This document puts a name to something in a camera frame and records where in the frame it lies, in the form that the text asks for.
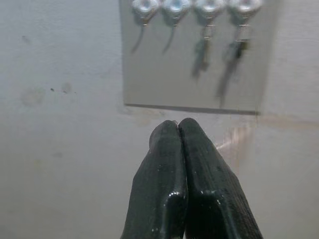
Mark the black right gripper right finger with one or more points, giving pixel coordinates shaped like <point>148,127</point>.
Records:
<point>211,194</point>

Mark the silver metal hook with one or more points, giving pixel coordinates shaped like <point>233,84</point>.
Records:
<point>208,8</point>
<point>244,8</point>
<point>144,8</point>
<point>175,10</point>

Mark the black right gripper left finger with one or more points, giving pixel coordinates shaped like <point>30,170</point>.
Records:
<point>159,186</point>

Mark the grey wall hook board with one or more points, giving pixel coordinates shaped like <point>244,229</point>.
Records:
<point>162,82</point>

